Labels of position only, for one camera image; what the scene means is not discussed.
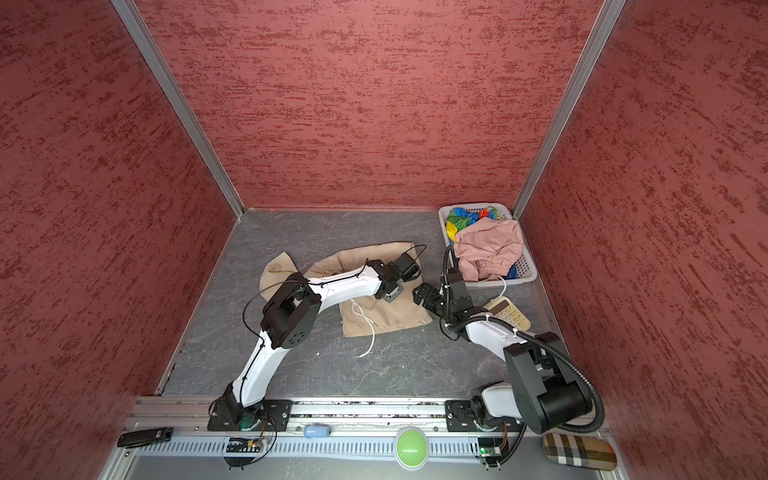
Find right circuit board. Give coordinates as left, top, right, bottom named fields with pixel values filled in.
left=476, top=437, right=509, bottom=469

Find plaid glasses case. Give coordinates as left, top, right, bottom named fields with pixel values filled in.
left=543, top=433, right=618, bottom=471

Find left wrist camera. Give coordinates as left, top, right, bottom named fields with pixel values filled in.
left=392, top=252, right=421, bottom=283

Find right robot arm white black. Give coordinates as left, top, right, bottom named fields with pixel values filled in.
left=421, top=269, right=605, bottom=434

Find left circuit board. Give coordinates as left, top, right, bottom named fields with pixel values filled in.
left=223, top=438, right=269, bottom=469

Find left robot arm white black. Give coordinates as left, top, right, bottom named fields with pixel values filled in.
left=223, top=253, right=421, bottom=417

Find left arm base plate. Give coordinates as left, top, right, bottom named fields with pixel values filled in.
left=207, top=398, right=293, bottom=433

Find small blue oval object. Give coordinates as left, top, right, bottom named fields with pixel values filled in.
left=303, top=423, right=332, bottom=439

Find aluminium front rail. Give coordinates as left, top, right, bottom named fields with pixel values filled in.
left=121, top=396, right=521, bottom=437

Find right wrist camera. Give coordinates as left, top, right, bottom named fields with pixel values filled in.
left=412, top=283, right=443, bottom=315

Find aluminium corner post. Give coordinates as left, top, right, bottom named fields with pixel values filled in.
left=512, top=0, right=626, bottom=220
left=111, top=0, right=247, bottom=220

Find pink shorts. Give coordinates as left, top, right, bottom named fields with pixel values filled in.
left=453, top=217, right=524, bottom=282

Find cream calculator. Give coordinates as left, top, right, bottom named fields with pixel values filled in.
left=484, top=296, right=532, bottom=331

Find black flat remote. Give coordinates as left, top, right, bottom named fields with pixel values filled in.
left=117, top=427, right=174, bottom=449

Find green round button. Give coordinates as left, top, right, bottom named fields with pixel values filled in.
left=393, top=426, right=429, bottom=471

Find aluminium corner post right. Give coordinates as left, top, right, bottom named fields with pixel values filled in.
left=512, top=0, right=626, bottom=220

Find beige shorts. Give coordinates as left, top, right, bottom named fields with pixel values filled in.
left=259, top=241, right=434, bottom=338

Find aluminium corner post left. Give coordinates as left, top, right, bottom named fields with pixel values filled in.
left=111, top=0, right=247, bottom=220

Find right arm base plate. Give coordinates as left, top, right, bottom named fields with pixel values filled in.
left=444, top=398, right=522, bottom=433

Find circuit board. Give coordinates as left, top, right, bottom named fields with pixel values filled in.
left=476, top=437, right=509, bottom=469
left=223, top=438, right=269, bottom=469

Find colourful shorts in basket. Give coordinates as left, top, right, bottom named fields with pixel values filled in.
left=444, top=207, right=504, bottom=244

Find thick black cable conduit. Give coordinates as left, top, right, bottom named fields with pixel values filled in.
left=461, top=311, right=606, bottom=434

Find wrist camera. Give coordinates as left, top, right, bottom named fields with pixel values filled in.
left=412, top=283, right=443, bottom=315
left=392, top=252, right=421, bottom=283

